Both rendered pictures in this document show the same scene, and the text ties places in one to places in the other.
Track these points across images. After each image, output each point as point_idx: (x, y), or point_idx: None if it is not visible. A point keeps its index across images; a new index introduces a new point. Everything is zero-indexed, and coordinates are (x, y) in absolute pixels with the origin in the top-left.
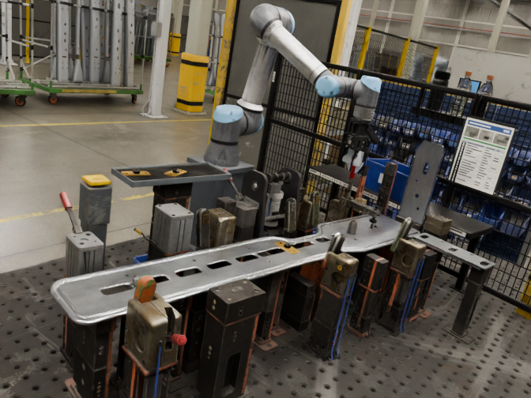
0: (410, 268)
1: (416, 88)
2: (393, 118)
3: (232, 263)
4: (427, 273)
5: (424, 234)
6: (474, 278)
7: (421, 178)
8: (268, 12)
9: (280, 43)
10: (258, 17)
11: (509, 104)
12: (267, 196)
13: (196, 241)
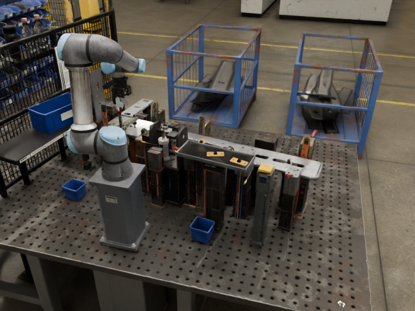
0: (165, 120)
1: (14, 47)
2: (10, 79)
3: (238, 150)
4: None
5: (122, 113)
6: (149, 108)
7: (97, 92)
8: (113, 40)
9: (126, 57)
10: (117, 47)
11: (68, 28)
12: (162, 145)
13: (141, 229)
